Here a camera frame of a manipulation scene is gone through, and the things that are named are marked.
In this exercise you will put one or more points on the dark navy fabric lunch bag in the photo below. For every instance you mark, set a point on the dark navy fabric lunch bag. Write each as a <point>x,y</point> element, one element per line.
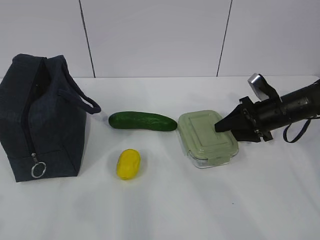
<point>43,115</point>

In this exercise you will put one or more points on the glass container with green lid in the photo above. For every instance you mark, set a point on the glass container with green lid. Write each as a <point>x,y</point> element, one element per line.
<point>203,145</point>

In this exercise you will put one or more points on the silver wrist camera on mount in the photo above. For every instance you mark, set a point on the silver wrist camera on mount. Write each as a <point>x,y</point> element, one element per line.
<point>262,89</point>

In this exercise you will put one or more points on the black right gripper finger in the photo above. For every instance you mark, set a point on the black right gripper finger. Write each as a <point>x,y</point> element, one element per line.
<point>245,135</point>
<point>234,121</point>

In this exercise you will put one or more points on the green cucumber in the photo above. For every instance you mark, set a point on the green cucumber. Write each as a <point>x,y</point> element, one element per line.
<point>133,120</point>

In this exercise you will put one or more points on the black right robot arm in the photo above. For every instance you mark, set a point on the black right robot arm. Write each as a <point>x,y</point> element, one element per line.
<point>302,104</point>

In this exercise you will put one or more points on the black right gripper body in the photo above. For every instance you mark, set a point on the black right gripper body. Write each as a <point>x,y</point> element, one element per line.
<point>250,112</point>

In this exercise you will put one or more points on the yellow lemon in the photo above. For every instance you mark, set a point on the yellow lemon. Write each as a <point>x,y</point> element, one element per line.
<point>128,164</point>

